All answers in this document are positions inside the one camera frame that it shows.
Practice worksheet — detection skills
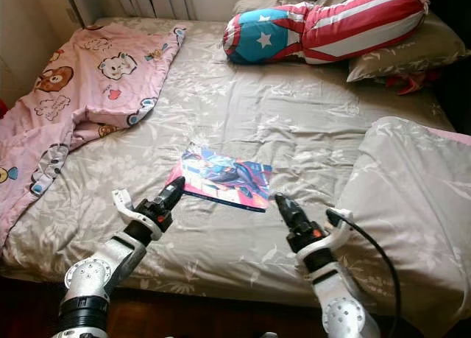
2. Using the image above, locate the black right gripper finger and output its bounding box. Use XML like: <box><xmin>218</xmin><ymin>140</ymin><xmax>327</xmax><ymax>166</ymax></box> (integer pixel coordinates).
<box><xmin>276</xmin><ymin>193</ymin><xmax>310</xmax><ymax>230</ymax></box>

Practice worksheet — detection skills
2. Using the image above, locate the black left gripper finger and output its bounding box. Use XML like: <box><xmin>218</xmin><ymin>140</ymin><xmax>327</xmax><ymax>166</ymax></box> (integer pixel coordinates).
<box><xmin>157</xmin><ymin>176</ymin><xmax>186</xmax><ymax>210</ymax></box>

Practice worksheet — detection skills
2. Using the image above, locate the pink-edged comic book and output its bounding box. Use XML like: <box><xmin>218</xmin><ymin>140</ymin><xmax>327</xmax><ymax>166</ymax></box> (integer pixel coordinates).
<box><xmin>166</xmin><ymin>144</ymin><xmax>273</xmax><ymax>212</ymax></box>

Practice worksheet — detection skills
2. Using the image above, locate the pink cartoon print blanket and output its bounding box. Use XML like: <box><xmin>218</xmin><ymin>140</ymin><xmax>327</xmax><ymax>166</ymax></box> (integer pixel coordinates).
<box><xmin>0</xmin><ymin>25</ymin><xmax>187</xmax><ymax>243</ymax></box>

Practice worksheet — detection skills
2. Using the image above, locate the grey floral folded duvet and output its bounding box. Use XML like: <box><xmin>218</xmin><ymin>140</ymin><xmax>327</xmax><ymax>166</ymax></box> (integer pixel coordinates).
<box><xmin>335</xmin><ymin>116</ymin><xmax>471</xmax><ymax>338</ymax></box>

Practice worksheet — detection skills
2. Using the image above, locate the red cloth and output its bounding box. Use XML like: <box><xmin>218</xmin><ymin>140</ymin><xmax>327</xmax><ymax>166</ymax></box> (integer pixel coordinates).
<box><xmin>386</xmin><ymin>69</ymin><xmax>442</xmax><ymax>96</ymax></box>

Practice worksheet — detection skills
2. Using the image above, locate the star and stripes bolster pillow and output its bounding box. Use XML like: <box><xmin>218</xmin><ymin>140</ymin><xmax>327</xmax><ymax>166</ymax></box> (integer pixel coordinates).
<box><xmin>222</xmin><ymin>0</ymin><xmax>433</xmax><ymax>65</ymax></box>

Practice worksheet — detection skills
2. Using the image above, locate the large grey floral pillow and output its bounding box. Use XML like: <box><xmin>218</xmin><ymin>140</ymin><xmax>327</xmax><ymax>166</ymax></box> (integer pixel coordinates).
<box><xmin>347</xmin><ymin>13</ymin><xmax>470</xmax><ymax>83</ymax></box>

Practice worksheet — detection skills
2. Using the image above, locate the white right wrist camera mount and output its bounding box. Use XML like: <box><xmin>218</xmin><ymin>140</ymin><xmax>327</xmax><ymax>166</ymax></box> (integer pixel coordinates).
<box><xmin>294</xmin><ymin>208</ymin><xmax>354</xmax><ymax>264</ymax></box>

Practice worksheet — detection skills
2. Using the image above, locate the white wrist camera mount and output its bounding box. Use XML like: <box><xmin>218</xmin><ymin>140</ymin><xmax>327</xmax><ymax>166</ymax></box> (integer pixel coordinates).
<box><xmin>112</xmin><ymin>189</ymin><xmax>164</xmax><ymax>239</ymax></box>
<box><xmin>294</xmin><ymin>208</ymin><xmax>354</xmax><ymax>264</ymax></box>

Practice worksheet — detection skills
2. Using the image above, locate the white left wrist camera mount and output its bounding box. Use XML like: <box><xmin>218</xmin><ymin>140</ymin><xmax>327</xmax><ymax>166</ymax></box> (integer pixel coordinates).
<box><xmin>112</xmin><ymin>189</ymin><xmax>164</xmax><ymax>239</ymax></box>

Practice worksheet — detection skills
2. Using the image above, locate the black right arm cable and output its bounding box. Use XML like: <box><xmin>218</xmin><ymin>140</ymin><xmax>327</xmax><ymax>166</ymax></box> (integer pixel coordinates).
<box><xmin>326</xmin><ymin>208</ymin><xmax>403</xmax><ymax>338</ymax></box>

